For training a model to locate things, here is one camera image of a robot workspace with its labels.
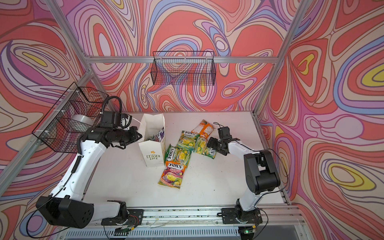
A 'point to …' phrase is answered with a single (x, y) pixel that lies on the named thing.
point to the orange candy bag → (204, 129)
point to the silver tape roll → (83, 118)
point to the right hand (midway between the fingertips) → (214, 149)
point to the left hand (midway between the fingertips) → (143, 134)
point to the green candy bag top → (187, 140)
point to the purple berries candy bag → (160, 135)
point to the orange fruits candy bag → (172, 174)
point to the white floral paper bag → (151, 139)
